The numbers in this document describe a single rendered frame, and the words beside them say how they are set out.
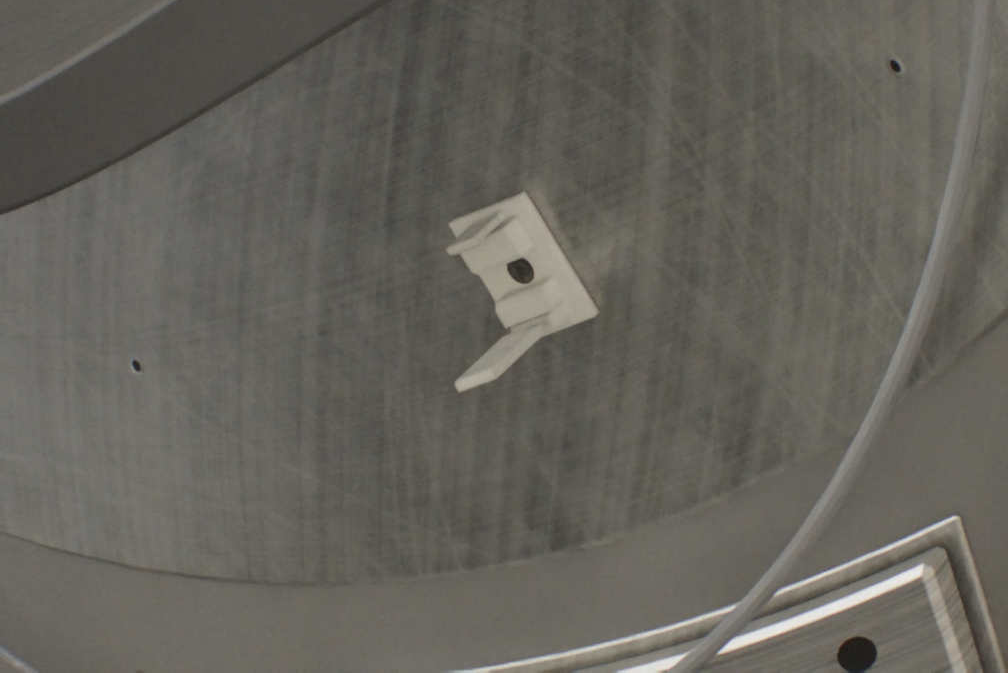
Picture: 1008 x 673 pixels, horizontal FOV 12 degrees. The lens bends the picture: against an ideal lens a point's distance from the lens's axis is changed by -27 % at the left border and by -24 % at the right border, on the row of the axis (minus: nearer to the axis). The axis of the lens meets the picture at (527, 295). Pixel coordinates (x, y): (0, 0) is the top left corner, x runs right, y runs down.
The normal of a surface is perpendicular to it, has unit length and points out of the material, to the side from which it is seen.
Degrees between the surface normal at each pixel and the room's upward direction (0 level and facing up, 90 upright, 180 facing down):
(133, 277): 90
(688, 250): 90
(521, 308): 90
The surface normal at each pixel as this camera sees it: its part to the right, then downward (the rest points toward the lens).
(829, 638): -0.49, 0.48
